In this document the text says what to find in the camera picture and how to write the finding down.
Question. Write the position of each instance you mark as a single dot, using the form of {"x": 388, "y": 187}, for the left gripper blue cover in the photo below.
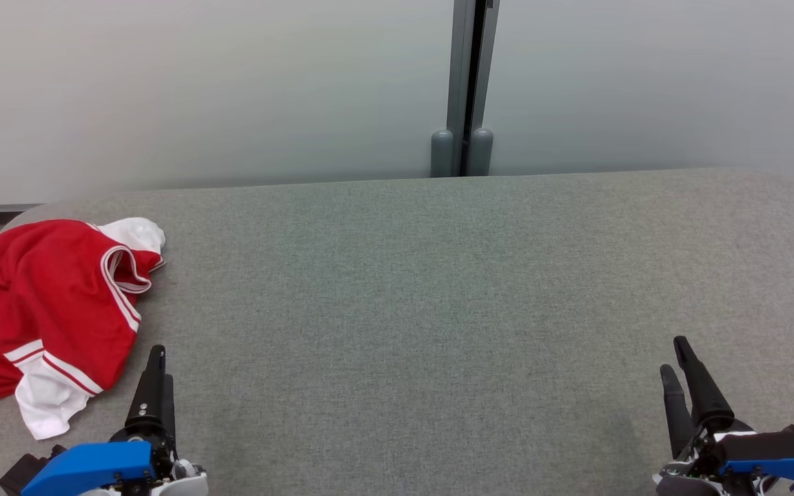
{"x": 107, "y": 468}

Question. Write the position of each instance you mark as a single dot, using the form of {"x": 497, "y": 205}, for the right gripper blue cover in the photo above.
{"x": 735, "y": 479}

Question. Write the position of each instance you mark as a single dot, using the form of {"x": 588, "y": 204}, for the red Bulls jersey white sleeves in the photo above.
{"x": 59, "y": 289}

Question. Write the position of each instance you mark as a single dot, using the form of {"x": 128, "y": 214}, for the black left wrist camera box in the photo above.
{"x": 18, "y": 474}

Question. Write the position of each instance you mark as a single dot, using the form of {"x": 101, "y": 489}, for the grey partition base rail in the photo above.
{"x": 4, "y": 208}

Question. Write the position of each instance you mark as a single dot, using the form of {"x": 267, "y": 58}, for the grey cylindrical post foot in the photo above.
{"x": 442, "y": 155}
{"x": 482, "y": 153}

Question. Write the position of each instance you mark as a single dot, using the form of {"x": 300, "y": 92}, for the grey metal partition post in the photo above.
{"x": 464, "y": 62}

